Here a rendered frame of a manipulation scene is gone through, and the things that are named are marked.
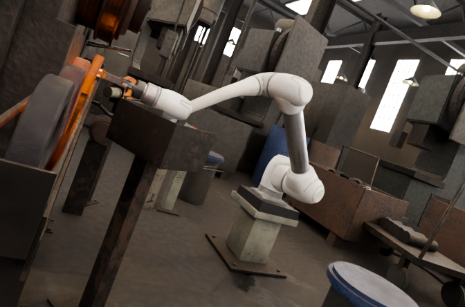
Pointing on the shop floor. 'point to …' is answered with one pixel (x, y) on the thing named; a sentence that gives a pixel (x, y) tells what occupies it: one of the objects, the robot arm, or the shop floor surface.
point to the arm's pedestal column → (248, 246)
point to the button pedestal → (166, 205)
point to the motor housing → (88, 166)
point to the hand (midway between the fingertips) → (92, 69)
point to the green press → (430, 149)
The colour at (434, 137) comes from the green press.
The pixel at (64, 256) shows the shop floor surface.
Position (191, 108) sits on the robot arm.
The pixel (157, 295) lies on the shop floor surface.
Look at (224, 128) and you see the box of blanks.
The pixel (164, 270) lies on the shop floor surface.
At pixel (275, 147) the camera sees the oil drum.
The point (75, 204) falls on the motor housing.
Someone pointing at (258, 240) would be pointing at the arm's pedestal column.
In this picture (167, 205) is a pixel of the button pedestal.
